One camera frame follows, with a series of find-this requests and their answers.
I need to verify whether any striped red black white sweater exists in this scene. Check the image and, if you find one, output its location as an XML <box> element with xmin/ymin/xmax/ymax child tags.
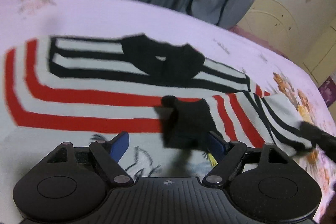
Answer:
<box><xmin>1</xmin><ymin>35</ymin><xmax>314</xmax><ymax>182</ymax></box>

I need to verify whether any pink floral bed sheet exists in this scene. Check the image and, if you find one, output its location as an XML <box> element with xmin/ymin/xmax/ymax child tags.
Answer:
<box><xmin>1</xmin><ymin>0</ymin><xmax>335</xmax><ymax>223</ymax></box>

